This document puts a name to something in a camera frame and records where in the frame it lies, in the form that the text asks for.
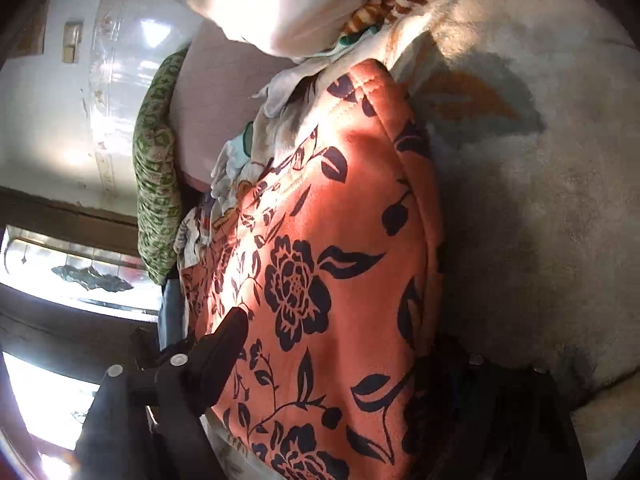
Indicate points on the orange floral shirt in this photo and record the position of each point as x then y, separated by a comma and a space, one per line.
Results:
325, 260

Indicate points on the beige wall switch panel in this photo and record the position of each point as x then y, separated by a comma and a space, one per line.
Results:
72, 42

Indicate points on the white leaf-print blanket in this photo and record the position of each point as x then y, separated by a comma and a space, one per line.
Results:
525, 185

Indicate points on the blue cloth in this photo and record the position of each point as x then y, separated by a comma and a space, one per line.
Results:
172, 315

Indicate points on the white crumpled cloth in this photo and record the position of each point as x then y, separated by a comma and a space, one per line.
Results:
285, 85

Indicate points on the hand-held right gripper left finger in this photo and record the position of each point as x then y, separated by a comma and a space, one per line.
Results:
210, 360

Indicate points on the grey pillow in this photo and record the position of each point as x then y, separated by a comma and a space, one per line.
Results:
290, 5

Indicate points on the pink mattress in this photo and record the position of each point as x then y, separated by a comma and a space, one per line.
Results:
215, 100

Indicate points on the white and teal sock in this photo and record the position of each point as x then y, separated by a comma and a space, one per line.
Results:
235, 160

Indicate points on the stained glass window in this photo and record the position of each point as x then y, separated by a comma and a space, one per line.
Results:
75, 270

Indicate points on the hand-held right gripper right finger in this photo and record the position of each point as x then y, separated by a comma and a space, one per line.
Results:
505, 410

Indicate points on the green patterned pillow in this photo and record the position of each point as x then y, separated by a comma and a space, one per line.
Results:
157, 170

